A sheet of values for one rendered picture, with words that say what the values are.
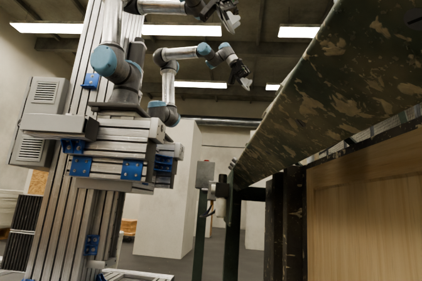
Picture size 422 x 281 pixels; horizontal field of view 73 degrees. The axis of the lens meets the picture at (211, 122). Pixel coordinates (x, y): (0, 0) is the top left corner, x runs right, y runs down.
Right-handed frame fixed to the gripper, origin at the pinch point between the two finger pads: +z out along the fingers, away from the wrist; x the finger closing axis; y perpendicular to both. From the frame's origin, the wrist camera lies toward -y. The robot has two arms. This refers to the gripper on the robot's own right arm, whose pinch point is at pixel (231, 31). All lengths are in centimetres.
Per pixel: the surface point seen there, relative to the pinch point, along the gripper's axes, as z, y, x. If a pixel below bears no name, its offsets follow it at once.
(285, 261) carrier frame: 86, -17, 19
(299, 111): 53, -11, -59
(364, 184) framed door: 68, 3, -32
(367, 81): 56, -9, -73
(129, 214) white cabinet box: -6, -217, 441
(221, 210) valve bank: 60, -32, 31
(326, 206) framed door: 72, -2, -10
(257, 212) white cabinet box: 81, 0, 422
